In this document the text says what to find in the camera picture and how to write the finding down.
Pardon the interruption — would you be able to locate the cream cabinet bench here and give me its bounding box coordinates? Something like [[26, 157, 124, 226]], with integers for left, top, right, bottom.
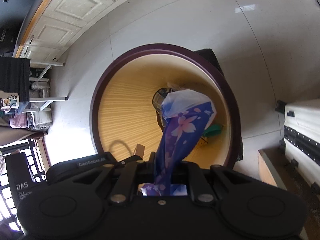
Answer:
[[13, 0, 127, 61]]

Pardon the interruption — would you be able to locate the yellow small carton box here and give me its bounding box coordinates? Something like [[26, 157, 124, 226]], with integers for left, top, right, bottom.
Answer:
[[196, 137, 208, 147]]

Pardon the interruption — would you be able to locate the crushed blue pepsi can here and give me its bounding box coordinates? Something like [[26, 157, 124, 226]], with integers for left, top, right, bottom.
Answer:
[[152, 88, 173, 112]]

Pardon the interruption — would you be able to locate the white plastic bag red print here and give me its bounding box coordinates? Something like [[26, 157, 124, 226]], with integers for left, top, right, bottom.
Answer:
[[167, 82, 186, 91]]

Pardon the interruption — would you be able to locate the yellow round trash bin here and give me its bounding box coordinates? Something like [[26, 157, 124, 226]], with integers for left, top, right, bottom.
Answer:
[[89, 43, 243, 168]]

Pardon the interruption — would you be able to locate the blue floral plastic bag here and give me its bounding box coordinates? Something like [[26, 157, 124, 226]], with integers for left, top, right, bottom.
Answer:
[[141, 89, 216, 197]]

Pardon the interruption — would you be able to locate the torn brown cardboard piece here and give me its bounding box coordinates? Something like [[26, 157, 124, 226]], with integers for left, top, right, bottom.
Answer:
[[133, 144, 145, 159]]

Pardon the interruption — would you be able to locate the teal plastic lid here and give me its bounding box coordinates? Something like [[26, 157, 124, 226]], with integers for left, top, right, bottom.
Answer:
[[202, 124, 222, 138]]

